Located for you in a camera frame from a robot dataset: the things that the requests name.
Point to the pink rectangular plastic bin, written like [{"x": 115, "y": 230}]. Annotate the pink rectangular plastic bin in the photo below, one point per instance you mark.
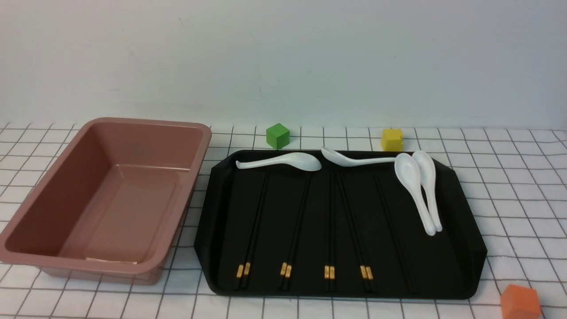
[{"x": 109, "y": 207}]

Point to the white spoon far left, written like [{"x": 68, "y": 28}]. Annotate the white spoon far left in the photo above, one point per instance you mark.
[{"x": 301, "y": 161}]

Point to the white spoon right inner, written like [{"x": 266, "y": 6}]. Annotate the white spoon right inner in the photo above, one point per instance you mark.
[{"x": 408, "y": 174}]

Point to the yellow foam cube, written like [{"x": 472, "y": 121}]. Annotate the yellow foam cube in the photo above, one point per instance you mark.
[{"x": 392, "y": 140}]

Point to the black chopstick gold band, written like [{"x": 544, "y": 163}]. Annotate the black chopstick gold band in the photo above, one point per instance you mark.
[
  {"x": 332, "y": 245},
  {"x": 299, "y": 230},
  {"x": 258, "y": 230},
  {"x": 252, "y": 235},
  {"x": 294, "y": 230},
  {"x": 328, "y": 281},
  {"x": 367, "y": 260},
  {"x": 353, "y": 231}
]

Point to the green foam cube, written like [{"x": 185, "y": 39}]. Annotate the green foam cube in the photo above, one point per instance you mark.
[{"x": 278, "y": 136}]

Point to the white spoon right outer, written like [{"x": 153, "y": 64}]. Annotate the white spoon right outer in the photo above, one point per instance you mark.
[{"x": 428, "y": 178}]

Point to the white spoon top middle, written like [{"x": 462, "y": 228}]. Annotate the white spoon top middle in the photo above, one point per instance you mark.
[{"x": 341, "y": 160}]

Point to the black plastic tray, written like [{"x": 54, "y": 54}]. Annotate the black plastic tray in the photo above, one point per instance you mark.
[{"x": 262, "y": 233}]

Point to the white spoon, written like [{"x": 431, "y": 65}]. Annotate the white spoon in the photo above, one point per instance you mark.
[
  {"x": 428, "y": 178},
  {"x": 408, "y": 174},
  {"x": 341, "y": 160},
  {"x": 301, "y": 161}
]

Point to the orange foam cube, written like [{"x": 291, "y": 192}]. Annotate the orange foam cube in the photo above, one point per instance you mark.
[{"x": 518, "y": 302}]

